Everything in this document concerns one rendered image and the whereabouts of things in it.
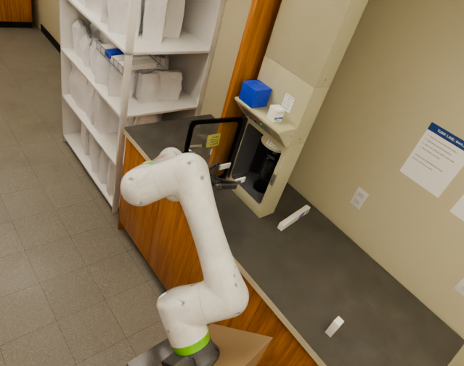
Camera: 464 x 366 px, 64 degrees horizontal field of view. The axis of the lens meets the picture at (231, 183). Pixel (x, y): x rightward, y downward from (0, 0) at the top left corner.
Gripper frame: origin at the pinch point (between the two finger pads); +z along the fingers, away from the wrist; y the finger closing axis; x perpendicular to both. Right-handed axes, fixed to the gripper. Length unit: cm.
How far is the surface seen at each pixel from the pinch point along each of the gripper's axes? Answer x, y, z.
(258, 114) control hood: -31.7, 1.3, 4.7
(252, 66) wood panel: -44, 23, 15
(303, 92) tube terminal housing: -48, -10, 15
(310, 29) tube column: -71, -1, 15
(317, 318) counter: 25, -72, -2
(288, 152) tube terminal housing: -18.2, -13.8, 16.4
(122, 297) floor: 119, 29, -35
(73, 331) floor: 120, 21, -70
